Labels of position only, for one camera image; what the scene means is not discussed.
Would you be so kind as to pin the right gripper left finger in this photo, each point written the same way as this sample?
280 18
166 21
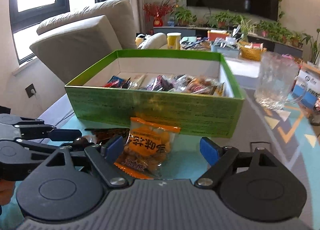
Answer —
102 158

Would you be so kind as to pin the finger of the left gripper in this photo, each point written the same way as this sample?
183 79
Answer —
48 149
43 131

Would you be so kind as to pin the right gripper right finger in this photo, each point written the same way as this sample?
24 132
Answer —
220 159

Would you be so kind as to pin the black red spicy snack packet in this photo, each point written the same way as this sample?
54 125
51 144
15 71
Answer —
101 136

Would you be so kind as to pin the round chocolate ball packet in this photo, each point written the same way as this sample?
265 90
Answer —
82 141

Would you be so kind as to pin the orange peanut snack packet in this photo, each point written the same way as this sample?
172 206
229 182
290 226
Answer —
146 149

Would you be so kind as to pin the clear nut packet pink label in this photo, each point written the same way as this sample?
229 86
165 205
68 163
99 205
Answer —
199 85

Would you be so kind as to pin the blue orange sausage packet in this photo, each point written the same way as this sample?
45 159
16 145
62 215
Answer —
115 82

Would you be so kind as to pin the long cream snack stick packet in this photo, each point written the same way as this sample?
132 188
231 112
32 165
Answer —
136 81

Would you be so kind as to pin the pink label dried fruit packet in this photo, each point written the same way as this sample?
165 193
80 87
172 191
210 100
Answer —
160 83

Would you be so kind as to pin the yellow broad bean packet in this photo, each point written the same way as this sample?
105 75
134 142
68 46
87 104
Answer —
220 90

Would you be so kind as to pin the person's left hand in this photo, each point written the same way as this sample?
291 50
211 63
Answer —
6 191

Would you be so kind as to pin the green cardboard box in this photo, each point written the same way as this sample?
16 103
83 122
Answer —
194 114

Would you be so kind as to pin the teal patterned table mat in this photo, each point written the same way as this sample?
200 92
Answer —
290 137

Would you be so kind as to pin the white round coffee table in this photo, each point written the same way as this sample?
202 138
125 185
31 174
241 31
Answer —
244 68

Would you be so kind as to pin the beige sofa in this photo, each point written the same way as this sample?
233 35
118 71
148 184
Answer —
71 42

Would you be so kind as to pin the clear glass mug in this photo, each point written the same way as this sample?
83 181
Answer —
277 77

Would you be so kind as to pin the blue plastic tray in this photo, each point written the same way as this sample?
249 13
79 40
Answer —
225 51

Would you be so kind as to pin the yellow woven basket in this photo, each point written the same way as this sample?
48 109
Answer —
251 54

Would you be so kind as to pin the white blue carton box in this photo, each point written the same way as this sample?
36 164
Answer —
308 83

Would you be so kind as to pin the orange box on cabinet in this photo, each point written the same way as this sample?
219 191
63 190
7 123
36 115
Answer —
214 34

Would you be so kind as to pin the yellow tin can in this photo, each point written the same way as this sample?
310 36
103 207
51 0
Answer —
173 40

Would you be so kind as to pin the red flower arrangement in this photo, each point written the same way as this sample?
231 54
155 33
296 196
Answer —
157 11

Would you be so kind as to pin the wall socket with plug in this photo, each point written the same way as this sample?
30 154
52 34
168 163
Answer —
30 90

